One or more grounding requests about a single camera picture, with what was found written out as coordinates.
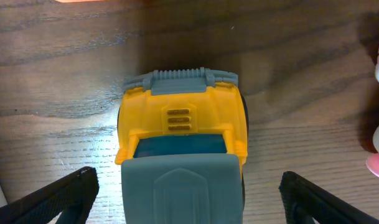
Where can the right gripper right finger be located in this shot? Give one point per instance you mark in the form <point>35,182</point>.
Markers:
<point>307,203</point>

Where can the colourful puzzle cube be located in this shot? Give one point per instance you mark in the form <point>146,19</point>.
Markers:
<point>72,1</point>

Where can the yellow grey toy truck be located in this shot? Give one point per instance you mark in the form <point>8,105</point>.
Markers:
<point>183,141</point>

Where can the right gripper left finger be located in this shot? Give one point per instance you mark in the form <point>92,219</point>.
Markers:
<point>70,199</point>

